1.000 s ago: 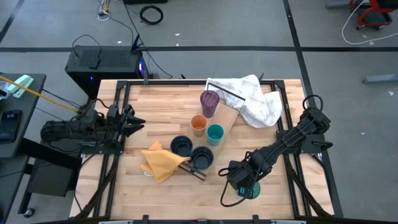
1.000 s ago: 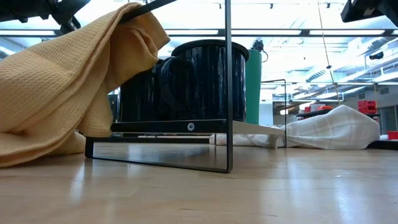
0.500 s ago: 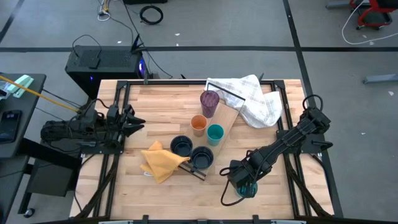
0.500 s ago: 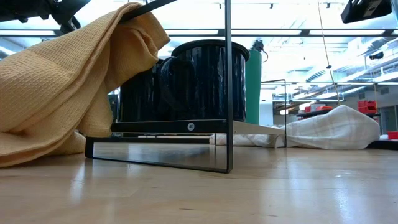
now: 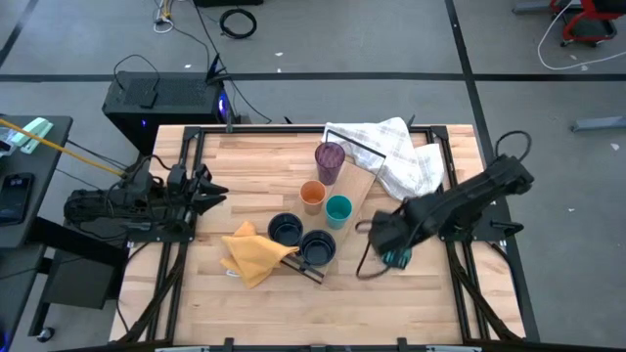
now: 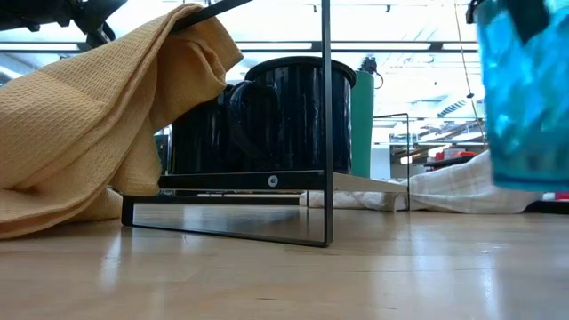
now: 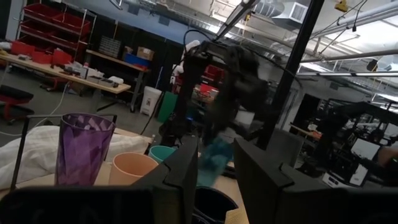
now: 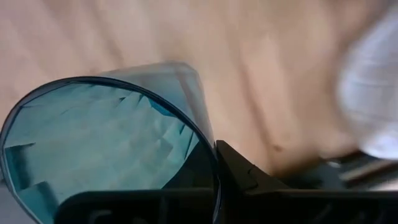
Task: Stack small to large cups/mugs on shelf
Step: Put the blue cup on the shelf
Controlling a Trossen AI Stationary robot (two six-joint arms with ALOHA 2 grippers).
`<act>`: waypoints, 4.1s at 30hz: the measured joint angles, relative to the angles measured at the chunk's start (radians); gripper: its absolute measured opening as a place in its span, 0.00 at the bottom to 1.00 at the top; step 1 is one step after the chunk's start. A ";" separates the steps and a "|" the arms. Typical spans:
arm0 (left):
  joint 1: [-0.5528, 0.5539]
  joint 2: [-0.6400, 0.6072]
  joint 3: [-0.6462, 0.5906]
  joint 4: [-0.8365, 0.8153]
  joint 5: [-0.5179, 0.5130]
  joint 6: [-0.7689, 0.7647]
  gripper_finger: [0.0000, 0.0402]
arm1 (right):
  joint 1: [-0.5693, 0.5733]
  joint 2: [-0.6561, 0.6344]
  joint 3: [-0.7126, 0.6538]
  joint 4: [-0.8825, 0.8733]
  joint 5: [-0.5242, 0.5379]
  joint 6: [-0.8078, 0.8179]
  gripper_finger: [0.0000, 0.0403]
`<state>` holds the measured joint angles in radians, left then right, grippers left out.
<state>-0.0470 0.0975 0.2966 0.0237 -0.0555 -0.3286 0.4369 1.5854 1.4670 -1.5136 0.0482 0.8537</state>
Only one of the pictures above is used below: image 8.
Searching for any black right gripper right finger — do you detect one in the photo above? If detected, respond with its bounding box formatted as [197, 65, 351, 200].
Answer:
[216, 140, 398, 224]

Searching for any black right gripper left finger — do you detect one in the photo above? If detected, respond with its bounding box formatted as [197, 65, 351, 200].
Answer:
[54, 139, 218, 224]

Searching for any teal translucent tumbler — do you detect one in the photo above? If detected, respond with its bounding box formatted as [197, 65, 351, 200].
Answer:
[0, 60, 222, 224]

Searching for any white plaid cloth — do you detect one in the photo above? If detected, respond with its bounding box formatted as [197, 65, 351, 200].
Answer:
[336, 4, 398, 160]

